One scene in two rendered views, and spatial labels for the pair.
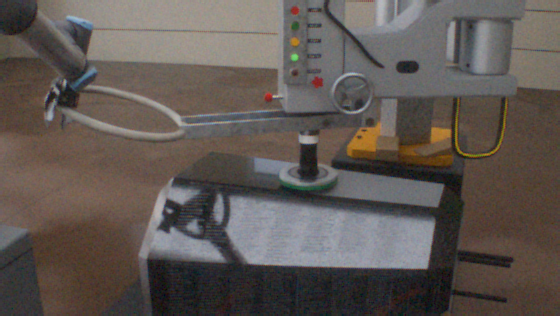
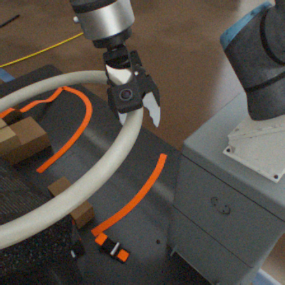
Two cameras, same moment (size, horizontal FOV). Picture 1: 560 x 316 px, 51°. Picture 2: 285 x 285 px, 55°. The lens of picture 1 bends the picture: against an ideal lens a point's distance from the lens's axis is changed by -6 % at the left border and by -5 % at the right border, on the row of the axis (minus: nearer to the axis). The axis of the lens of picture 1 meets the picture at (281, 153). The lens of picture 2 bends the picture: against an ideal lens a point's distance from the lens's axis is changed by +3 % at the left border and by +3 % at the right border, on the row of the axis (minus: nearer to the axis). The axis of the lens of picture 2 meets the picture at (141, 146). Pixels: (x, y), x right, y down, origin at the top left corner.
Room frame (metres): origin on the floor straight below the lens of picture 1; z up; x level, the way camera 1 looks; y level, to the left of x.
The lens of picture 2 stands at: (2.31, 0.94, 1.52)
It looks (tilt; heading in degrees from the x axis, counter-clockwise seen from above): 48 degrees down; 206
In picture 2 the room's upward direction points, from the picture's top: straight up
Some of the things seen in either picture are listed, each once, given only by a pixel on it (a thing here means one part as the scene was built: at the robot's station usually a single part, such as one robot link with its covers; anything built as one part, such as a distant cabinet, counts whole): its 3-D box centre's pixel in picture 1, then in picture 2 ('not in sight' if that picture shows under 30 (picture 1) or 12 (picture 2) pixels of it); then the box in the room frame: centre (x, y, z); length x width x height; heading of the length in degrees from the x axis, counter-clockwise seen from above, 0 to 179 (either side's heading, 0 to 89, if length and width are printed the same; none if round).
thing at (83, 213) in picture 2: not in sight; (70, 201); (1.73, 0.18, 0.07); 0.30 x 0.12 x 0.12; 70
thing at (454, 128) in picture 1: (479, 119); not in sight; (2.22, -0.75, 1.05); 0.23 x 0.03 x 0.32; 97
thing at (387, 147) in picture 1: (387, 148); not in sight; (2.63, -0.47, 0.81); 0.20 x 0.10 x 0.05; 170
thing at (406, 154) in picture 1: (404, 141); not in sight; (2.85, -0.60, 0.76); 0.49 x 0.49 x 0.05; 72
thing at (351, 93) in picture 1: (350, 91); not in sight; (2.04, -0.23, 1.20); 0.15 x 0.10 x 0.15; 97
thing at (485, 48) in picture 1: (485, 44); not in sight; (2.22, -0.75, 1.34); 0.19 x 0.19 x 0.20
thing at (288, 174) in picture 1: (308, 173); not in sight; (2.14, -0.10, 0.86); 0.21 x 0.21 x 0.01
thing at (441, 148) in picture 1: (437, 147); not in sight; (2.64, -0.71, 0.80); 0.20 x 0.10 x 0.05; 109
